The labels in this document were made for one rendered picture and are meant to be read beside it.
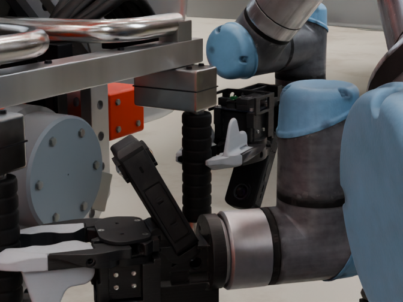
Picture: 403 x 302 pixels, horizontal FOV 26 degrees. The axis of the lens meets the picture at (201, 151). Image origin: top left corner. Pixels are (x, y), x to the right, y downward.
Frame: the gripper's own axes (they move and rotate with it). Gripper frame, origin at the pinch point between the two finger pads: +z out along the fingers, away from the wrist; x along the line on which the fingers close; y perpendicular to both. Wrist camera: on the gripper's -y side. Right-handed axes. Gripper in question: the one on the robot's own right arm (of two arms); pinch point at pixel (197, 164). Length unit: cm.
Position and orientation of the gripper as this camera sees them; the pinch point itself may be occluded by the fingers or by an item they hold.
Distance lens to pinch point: 106.0
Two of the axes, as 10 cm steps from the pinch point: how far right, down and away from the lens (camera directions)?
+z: -5.1, 2.0, -8.4
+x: 8.6, 1.2, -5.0
